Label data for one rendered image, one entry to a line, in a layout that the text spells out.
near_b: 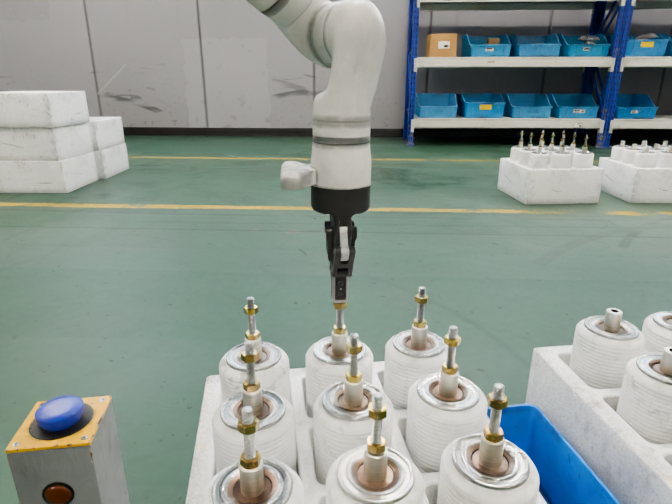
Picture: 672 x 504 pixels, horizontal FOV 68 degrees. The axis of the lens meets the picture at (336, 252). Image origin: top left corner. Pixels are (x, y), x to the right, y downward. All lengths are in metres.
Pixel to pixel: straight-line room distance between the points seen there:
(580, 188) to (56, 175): 2.82
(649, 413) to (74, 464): 0.67
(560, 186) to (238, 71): 3.90
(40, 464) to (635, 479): 0.66
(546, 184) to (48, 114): 2.63
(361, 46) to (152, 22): 5.54
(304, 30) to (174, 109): 5.41
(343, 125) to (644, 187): 2.54
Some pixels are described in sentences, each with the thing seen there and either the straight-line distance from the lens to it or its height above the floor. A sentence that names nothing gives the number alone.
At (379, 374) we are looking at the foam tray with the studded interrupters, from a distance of 0.81.
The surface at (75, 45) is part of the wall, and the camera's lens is 6.43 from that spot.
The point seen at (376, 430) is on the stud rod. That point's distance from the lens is 0.49.
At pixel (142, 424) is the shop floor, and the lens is 1.06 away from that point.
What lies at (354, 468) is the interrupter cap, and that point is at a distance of 0.53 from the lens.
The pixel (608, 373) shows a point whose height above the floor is 0.20.
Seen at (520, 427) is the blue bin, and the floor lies 0.08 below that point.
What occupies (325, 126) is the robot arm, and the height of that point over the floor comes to 0.56.
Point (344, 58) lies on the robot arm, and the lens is 0.57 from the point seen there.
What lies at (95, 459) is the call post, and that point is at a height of 0.29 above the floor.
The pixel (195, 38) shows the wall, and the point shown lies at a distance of 5.91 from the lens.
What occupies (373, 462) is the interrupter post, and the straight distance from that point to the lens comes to 0.51.
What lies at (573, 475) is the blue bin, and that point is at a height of 0.09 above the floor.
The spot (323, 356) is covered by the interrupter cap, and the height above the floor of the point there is 0.25.
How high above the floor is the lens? 0.62
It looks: 19 degrees down
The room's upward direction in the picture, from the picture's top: straight up
